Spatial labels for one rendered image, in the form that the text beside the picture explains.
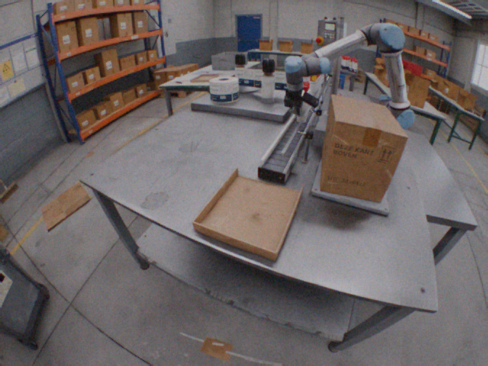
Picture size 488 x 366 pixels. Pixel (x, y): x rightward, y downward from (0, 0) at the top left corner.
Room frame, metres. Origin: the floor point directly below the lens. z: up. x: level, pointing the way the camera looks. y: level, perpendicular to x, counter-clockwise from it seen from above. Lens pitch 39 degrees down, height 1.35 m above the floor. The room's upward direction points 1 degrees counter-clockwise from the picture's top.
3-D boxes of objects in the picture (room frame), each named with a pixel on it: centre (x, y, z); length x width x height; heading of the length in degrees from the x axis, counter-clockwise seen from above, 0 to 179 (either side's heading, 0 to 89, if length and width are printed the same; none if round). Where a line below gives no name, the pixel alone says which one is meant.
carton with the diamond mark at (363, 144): (0.66, -0.43, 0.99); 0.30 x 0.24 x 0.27; 161
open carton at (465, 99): (3.05, -4.60, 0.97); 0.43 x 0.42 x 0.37; 67
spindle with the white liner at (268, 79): (1.44, -0.17, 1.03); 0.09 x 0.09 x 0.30
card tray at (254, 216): (0.49, -0.03, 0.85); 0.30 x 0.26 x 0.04; 154
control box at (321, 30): (1.45, -0.58, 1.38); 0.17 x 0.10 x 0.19; 29
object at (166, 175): (1.32, -0.31, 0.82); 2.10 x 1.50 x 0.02; 154
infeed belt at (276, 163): (1.39, -0.46, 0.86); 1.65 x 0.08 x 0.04; 154
